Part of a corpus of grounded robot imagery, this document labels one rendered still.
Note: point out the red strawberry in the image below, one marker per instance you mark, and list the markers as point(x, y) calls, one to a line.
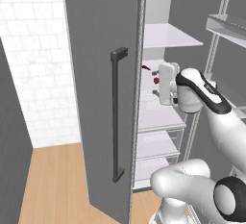
point(156, 80)

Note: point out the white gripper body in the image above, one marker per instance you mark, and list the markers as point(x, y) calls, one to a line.
point(167, 83)

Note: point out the white door bin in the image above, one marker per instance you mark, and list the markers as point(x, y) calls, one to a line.
point(227, 27)

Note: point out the grey fridge door with racks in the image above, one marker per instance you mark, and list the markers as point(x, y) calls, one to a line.
point(205, 144)

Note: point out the white fridge shelf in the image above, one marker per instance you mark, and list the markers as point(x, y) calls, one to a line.
point(157, 119)
point(166, 35)

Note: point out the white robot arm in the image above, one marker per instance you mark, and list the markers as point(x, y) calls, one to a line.
point(230, 128)

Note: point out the dark grey cabinet panel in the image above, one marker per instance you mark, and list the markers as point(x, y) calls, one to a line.
point(12, 144)

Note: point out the dark red food item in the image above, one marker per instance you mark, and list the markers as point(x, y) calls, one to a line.
point(146, 67)

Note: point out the clear fridge drawer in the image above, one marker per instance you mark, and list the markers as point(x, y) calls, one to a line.
point(157, 146)
point(149, 170)

